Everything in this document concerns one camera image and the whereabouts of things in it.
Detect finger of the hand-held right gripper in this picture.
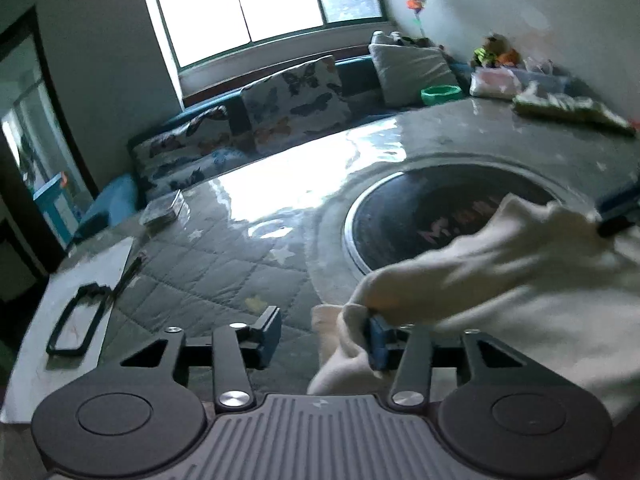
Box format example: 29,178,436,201
596,174,640,239

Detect white paper sheet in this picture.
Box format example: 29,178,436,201
0,237,136,427

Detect blue cabinet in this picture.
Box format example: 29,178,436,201
32,172,77,249

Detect cream white pants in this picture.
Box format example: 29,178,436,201
306,192,640,429

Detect window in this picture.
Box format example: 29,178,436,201
144,0,389,69

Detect small butterfly print pillow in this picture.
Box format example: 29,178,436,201
128,105,252,202

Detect teddy bear with green vest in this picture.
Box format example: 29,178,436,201
472,33,502,69

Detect round black built-in hotplate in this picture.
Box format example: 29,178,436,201
342,164,574,277

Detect green patterned package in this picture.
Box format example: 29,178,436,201
513,82,639,137

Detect dark door frame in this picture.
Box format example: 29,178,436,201
0,6,102,302

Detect large butterfly print pillow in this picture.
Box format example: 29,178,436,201
239,54,352,154

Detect clear plastic storage box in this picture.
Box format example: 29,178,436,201
510,57,572,97

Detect green bowl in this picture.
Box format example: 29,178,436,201
420,84,464,107

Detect teal sofa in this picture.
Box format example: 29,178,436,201
74,54,477,242

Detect black phone case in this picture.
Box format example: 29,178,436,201
45,282,112,359

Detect pink white crumpled bag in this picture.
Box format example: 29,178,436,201
469,67,522,100

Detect black pen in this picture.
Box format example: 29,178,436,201
112,253,147,302

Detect white black plush toy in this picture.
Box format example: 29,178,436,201
370,30,432,49

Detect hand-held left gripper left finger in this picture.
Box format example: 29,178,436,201
120,306,282,411

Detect colourful pinwheel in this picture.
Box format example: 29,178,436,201
404,0,429,42

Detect grey pillow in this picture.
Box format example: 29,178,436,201
368,42,464,109

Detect small clear box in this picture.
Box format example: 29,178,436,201
138,189,185,226

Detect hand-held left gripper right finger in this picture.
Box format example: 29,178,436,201
369,312,531,408

